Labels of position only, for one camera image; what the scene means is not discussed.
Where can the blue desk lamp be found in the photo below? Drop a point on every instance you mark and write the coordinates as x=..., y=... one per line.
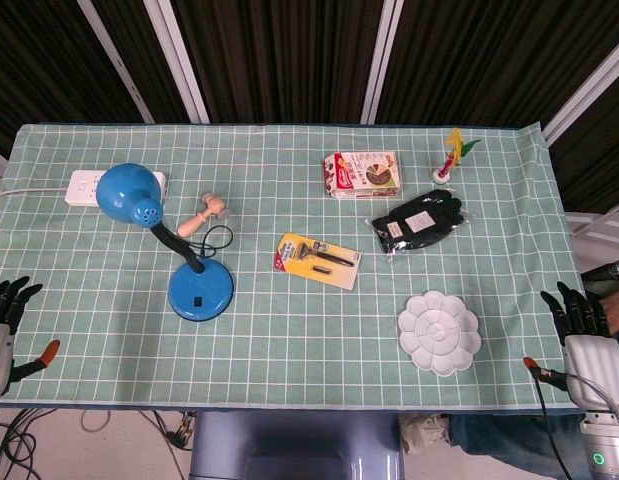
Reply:
x=154, y=220

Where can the white power strip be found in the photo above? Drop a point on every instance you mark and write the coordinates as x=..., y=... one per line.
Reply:
x=81, y=189

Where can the feather shuttlecock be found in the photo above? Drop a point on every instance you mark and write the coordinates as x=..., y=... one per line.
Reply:
x=448, y=162

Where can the wooden massage hammer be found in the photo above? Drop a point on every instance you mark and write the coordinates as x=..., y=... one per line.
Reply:
x=201, y=217

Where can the razor in yellow blister pack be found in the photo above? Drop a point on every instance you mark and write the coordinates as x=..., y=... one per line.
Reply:
x=319, y=260

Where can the green checkered tablecloth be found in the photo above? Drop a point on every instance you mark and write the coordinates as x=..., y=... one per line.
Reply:
x=289, y=340

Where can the blue robot base column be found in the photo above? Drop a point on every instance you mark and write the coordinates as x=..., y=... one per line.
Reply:
x=296, y=445

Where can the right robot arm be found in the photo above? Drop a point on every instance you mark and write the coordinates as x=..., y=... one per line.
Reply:
x=603, y=445

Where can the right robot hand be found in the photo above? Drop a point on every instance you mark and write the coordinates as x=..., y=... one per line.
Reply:
x=586, y=345

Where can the snack box with pie picture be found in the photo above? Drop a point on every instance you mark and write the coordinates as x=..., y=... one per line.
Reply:
x=361, y=175

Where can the white flower-shaped paint palette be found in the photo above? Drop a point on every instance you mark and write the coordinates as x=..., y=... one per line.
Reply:
x=439, y=332

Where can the black gloves in plastic bag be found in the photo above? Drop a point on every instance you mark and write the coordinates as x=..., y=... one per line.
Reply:
x=419, y=222

